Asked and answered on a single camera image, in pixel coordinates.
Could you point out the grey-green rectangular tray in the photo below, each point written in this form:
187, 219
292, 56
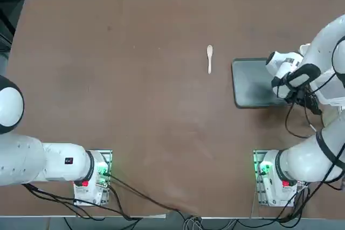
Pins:
250, 84

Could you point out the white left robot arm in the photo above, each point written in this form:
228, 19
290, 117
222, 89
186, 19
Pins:
21, 154

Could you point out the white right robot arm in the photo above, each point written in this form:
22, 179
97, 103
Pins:
323, 41

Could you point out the white plastic spoon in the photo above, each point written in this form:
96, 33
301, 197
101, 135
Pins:
210, 51

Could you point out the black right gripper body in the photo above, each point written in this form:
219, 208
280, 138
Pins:
296, 94

